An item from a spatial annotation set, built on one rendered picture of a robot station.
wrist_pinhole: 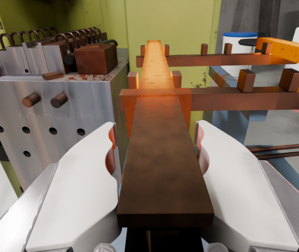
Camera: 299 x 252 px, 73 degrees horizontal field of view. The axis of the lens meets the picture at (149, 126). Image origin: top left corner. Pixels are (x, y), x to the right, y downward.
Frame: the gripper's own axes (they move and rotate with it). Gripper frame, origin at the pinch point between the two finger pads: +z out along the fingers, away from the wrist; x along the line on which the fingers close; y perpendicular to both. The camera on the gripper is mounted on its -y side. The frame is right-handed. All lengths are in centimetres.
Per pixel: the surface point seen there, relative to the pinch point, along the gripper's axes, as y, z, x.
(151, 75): -0.9, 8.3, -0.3
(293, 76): -0.3, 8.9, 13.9
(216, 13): -5, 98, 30
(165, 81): -0.9, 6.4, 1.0
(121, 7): -9, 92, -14
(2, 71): 7, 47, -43
